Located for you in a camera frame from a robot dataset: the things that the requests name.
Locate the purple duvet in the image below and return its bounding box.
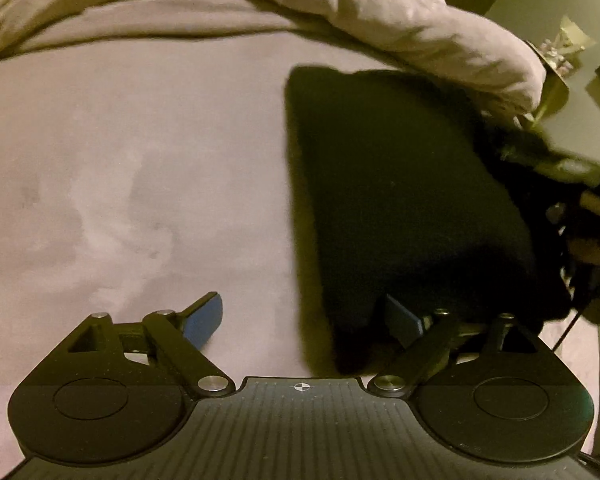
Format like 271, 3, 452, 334
0, 0, 549, 127

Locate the black knit sweater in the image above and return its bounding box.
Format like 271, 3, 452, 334
284, 64, 574, 377

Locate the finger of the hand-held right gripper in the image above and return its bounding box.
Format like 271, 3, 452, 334
500, 144, 600, 184

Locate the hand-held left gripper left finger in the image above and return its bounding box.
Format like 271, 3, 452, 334
55, 291, 236, 397

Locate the wooden side table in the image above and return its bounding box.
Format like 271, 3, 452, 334
522, 40, 572, 128

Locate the cream wrapped bouquet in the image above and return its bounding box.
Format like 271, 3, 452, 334
539, 15, 600, 80

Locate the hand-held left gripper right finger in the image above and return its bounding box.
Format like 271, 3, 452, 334
369, 293, 547, 399

